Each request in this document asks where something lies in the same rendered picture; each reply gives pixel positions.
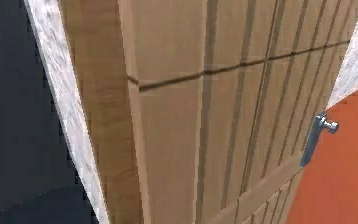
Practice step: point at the brown wooden room door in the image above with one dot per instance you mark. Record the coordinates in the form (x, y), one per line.
(193, 126)

